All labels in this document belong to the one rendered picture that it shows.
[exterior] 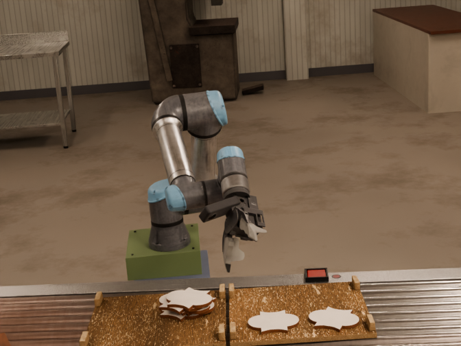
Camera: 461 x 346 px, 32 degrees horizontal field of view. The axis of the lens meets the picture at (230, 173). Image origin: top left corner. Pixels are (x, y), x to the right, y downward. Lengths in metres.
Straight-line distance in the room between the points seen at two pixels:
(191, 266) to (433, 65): 6.33
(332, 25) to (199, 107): 8.88
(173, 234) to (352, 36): 8.76
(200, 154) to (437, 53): 6.40
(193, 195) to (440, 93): 6.90
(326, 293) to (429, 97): 6.54
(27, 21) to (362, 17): 4.51
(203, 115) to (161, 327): 0.66
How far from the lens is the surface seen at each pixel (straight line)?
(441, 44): 8.92
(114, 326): 2.47
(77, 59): 11.31
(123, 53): 11.25
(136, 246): 2.98
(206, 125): 2.58
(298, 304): 2.50
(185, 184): 2.28
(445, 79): 9.00
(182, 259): 2.89
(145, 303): 2.58
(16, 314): 2.69
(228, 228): 2.11
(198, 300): 2.44
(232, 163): 2.20
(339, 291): 2.58
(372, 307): 2.52
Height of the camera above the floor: 2.04
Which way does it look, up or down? 17 degrees down
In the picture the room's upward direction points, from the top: 4 degrees counter-clockwise
